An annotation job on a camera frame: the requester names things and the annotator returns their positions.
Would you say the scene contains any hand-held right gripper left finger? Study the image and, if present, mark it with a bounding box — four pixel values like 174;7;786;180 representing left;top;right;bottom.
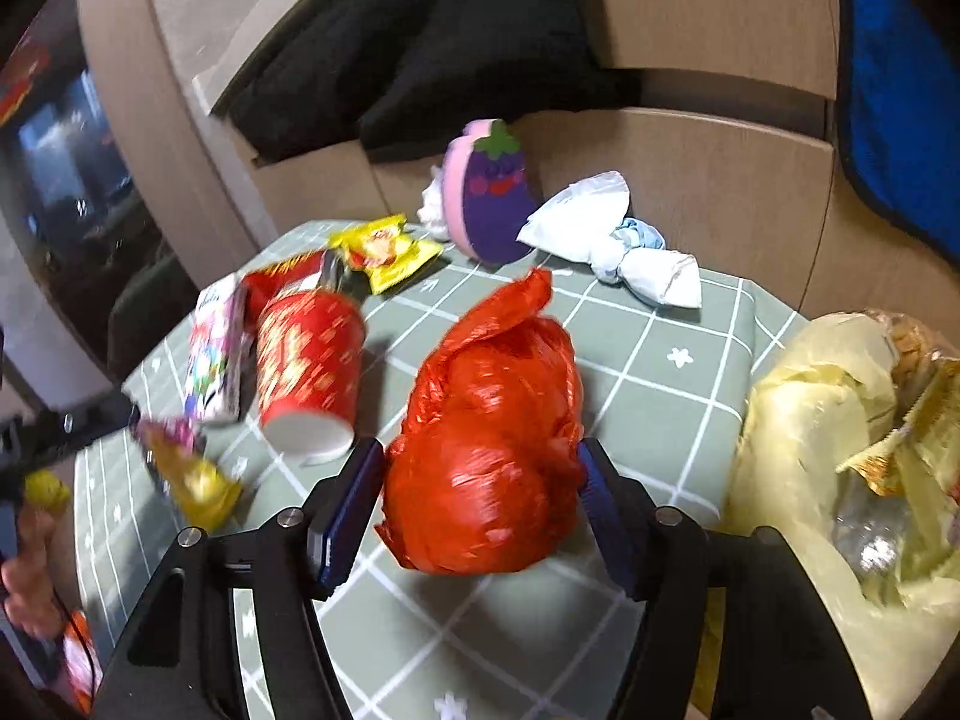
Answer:
90;437;387;720

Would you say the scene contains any white pink snack packet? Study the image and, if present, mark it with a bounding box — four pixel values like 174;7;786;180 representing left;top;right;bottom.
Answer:
184;274;252;425

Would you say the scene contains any purple eggplant sponge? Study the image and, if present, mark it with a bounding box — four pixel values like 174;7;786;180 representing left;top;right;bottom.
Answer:
441;120;545;266

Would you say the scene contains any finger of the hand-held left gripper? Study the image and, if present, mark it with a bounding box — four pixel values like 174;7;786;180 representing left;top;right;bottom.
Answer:
0;392;142;462

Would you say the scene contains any transparent snack bag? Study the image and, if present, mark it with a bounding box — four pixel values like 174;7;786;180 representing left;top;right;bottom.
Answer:
859;306;960;387

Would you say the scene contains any person's left hand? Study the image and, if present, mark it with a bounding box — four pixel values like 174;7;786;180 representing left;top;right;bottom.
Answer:
0;502;70;642

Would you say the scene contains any black cloth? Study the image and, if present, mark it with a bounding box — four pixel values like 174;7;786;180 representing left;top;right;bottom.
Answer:
225;0;644;166

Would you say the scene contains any red snack packet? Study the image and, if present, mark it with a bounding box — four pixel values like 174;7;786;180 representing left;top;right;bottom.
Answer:
241;249;353;320

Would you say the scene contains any orange yellow torn wrapper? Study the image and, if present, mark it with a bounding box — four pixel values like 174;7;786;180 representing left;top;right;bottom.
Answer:
836;360;960;515

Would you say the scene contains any red patterned paper cup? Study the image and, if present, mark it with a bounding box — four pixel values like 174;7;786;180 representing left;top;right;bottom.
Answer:
255;289;368;460

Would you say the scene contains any blue cloth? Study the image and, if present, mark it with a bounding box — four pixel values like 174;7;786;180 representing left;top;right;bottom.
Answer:
832;0;960;267

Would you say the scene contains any beige wooden cabinet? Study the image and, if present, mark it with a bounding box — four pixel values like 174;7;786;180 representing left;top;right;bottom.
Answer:
75;0;960;331

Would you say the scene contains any white crumpled tissue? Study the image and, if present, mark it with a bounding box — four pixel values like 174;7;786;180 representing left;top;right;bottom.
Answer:
416;163;452;242

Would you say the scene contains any red plastic bag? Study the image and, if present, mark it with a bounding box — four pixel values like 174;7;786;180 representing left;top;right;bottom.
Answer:
373;268;587;577

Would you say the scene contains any pale yellow plastic bag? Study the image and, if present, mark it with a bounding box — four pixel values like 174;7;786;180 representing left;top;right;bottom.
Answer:
690;307;960;720

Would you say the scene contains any purple yellow candy wrapper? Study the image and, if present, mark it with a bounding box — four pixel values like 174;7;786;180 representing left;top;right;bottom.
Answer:
133;417;245;532

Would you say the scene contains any red window decoration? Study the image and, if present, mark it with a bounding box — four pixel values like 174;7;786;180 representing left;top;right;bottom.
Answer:
0;34;53;125

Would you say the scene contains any green checkered tablecloth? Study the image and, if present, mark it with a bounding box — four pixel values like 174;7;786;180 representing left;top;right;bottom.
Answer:
71;217;811;720

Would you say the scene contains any yellow wafer snack packet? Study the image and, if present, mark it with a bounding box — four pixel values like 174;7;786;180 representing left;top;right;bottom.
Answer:
328;214;445;296

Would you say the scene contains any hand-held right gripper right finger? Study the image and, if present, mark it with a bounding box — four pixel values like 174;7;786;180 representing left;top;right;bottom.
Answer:
576;437;875;720

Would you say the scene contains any white blue crumpled wrapper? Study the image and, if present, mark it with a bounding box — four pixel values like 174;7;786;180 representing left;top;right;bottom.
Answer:
516;170;704;310

